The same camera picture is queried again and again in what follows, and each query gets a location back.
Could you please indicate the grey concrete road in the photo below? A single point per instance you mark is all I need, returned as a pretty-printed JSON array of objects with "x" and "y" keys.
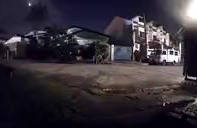
[{"x": 86, "y": 76}]

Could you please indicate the pale blue gate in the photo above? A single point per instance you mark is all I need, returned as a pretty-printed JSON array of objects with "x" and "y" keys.
[{"x": 122, "y": 52}]

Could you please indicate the low house with pitched roof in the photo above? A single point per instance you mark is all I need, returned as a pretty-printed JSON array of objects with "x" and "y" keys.
[{"x": 82, "y": 38}]

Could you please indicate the dark bushes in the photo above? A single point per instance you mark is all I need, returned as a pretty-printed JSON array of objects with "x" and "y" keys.
[{"x": 66, "y": 50}]

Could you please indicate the tall white building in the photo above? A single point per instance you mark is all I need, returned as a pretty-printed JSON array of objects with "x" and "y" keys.
[{"x": 142, "y": 35}]

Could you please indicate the white van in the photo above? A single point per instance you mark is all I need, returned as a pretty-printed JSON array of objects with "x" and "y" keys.
[{"x": 165, "y": 56}]

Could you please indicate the small house with pale roof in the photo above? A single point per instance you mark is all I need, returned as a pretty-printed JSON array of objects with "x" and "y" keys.
[{"x": 12, "y": 45}]

